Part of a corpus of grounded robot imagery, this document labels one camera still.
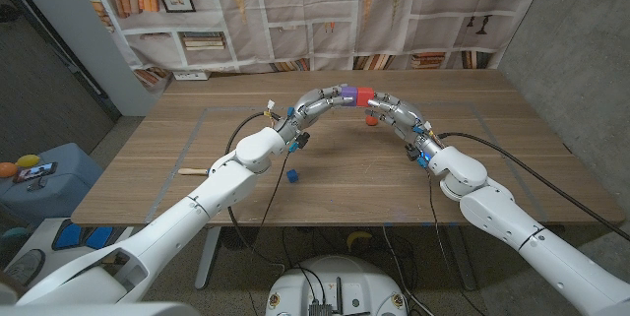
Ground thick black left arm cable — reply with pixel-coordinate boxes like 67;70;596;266
224;110;289;271

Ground grey table leg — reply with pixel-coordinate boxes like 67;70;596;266
194;226;221;291
442;225;478;291

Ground blue-grey ottoman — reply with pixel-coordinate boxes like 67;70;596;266
0;142;93;223

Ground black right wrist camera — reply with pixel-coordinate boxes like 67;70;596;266
405;143;428;168

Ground light grey pillar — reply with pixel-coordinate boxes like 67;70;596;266
2;0;158;118

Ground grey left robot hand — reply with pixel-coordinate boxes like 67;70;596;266
280;84;345;143

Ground red magnetic cube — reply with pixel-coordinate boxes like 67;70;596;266
355;87;375;108

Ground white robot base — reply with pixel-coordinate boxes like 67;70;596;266
265;255;410;316

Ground black round floor object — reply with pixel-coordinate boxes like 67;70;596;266
219;226;261;252

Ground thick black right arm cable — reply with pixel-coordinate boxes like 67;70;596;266
437;131;630;243

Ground white robot torso shell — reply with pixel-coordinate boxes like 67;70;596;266
0;300;630;316

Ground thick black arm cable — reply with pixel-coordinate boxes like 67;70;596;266
437;131;630;243
224;110;289;271

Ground white low platform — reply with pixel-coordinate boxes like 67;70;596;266
0;217;149;302

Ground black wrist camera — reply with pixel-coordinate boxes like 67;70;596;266
405;143;428;168
288;131;311;154

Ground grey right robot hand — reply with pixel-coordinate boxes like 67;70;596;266
366;92;444;159

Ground grey sneaker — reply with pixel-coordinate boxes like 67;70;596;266
3;249;46;287

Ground teal round object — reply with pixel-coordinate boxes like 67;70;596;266
0;226;31;243

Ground white power strip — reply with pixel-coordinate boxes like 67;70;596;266
171;70;213;82

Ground printed bookshelf backdrop cloth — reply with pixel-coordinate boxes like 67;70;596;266
71;0;552;95

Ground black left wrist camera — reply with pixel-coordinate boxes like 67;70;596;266
288;131;311;154

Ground yellow banana toy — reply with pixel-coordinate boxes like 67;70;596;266
346;230;374;252

